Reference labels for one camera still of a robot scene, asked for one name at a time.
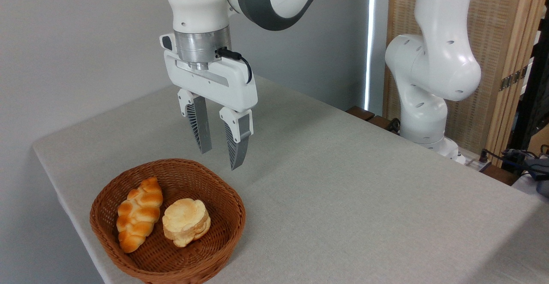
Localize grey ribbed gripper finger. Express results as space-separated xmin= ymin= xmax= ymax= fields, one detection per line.
xmin=219 ymin=107 xmax=253 ymax=171
xmin=178 ymin=88 xmax=213 ymax=154

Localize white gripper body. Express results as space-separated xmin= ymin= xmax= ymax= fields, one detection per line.
xmin=160 ymin=33 xmax=258 ymax=113

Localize round pale bread bun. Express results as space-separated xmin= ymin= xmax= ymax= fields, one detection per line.
xmin=162 ymin=198 xmax=211 ymax=248

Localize braided golden bread loaf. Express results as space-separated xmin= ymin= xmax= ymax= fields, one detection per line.
xmin=116 ymin=177 xmax=164 ymax=254

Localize brown wicker basket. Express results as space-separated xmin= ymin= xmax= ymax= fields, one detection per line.
xmin=89 ymin=158 xmax=247 ymax=284

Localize grey tablecloth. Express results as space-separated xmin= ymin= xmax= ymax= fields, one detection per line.
xmin=32 ymin=75 xmax=549 ymax=284

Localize dark wooden block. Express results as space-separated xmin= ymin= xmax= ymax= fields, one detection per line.
xmin=346 ymin=106 xmax=375 ymax=121
xmin=368 ymin=115 xmax=394 ymax=132
xmin=478 ymin=164 xmax=519 ymax=186

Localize bamboo folding screen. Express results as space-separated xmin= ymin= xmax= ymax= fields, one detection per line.
xmin=383 ymin=0 xmax=549 ymax=164

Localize brass screen hinge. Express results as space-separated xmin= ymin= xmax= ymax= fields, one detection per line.
xmin=499 ymin=65 xmax=529 ymax=91

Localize black metal stand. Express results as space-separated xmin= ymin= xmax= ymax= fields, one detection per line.
xmin=508 ymin=18 xmax=549 ymax=151

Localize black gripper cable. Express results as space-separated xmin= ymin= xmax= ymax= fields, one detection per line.
xmin=217 ymin=47 xmax=253 ymax=84

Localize black cable bundle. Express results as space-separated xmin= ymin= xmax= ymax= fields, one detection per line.
xmin=480 ymin=145 xmax=549 ymax=181

